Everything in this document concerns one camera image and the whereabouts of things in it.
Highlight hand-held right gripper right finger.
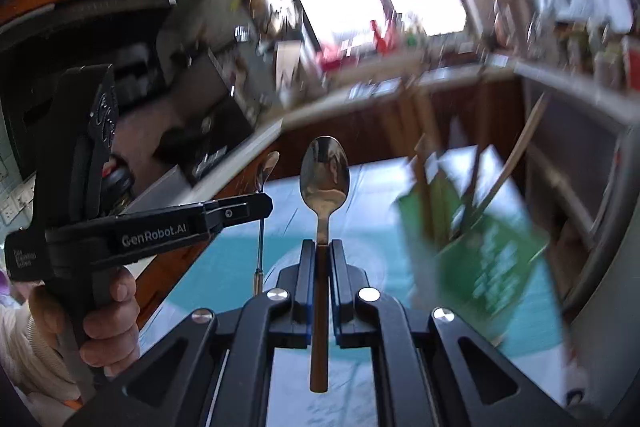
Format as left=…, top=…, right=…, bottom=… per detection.
left=330, top=239, right=578, bottom=427

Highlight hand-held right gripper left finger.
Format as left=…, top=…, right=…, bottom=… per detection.
left=65, top=239, right=318, bottom=427

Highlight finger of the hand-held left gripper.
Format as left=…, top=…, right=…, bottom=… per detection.
left=201, top=193, right=274, bottom=236

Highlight small steel spoon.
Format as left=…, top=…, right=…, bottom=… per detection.
left=251, top=150, right=281, bottom=297

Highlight medium steel spoon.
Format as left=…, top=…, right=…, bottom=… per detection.
left=299, top=135, right=351, bottom=394

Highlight green plastic utensil holder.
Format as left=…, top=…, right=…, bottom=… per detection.
left=392, top=144, right=551, bottom=343

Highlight plain cream chopstick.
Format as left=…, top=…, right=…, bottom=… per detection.
left=467, top=92, right=551, bottom=228

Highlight person's left forearm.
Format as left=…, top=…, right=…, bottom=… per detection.
left=0, top=302, right=83, bottom=413

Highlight person's left hand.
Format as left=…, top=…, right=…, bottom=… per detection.
left=27, top=267, right=142, bottom=378

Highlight teal leaf print tablecloth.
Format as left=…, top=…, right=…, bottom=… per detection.
left=135, top=144, right=571, bottom=427

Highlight gas stove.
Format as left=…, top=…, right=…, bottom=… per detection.
left=150, top=52, right=256, bottom=188

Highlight black range hood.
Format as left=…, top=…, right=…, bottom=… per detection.
left=0, top=0, right=178, bottom=58

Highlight red bottle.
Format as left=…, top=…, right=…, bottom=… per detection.
left=370, top=19, right=396, bottom=55

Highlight grey sideboard cabinet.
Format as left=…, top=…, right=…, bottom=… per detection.
left=517, top=59, right=640, bottom=308

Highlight white wall sockets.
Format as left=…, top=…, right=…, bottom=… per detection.
left=0, top=157, right=36, bottom=225

